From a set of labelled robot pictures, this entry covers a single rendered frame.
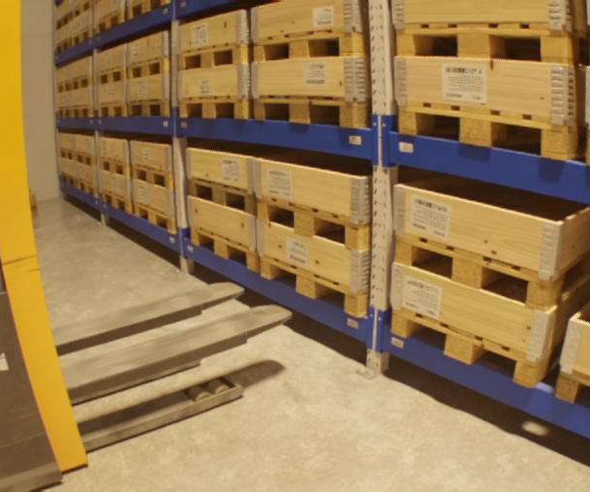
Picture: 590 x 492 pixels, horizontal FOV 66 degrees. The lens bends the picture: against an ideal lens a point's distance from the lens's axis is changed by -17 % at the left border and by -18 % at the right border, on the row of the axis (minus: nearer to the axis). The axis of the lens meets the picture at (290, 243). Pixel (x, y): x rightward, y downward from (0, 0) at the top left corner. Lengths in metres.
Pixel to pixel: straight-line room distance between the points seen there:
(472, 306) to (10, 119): 1.83
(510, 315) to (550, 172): 0.58
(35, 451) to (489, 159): 2.02
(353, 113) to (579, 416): 1.65
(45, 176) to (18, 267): 6.05
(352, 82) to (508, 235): 0.99
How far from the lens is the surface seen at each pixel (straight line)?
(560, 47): 1.88
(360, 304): 2.61
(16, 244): 1.75
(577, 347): 2.00
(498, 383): 2.25
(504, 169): 1.99
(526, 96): 1.92
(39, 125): 7.71
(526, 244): 1.96
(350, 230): 2.52
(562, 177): 1.89
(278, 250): 2.97
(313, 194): 2.67
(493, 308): 2.11
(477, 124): 2.03
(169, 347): 2.25
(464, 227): 2.10
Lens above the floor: 1.40
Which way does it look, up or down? 17 degrees down
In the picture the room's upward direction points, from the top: 1 degrees counter-clockwise
